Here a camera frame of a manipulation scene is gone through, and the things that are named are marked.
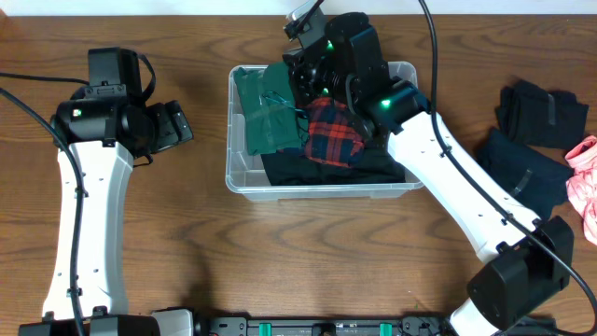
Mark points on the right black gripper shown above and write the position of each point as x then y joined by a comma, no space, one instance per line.
307,69

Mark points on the dark green garment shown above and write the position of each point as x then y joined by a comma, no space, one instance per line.
272,120

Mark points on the red navy plaid garment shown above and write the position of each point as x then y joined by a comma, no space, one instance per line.
332,138

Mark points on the black garment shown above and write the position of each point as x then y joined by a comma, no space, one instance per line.
372,166
530,115

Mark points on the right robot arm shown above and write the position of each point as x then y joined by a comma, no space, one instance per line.
525,260

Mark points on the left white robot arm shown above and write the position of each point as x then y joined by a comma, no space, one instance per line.
100,132

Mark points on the clear plastic storage bin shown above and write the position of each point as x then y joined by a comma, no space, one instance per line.
246,175

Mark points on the dark navy folded garment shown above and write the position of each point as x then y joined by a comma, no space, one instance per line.
534,180

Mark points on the pink garment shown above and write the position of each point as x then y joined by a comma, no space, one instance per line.
581,187

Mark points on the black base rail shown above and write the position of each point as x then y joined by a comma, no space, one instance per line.
326,326

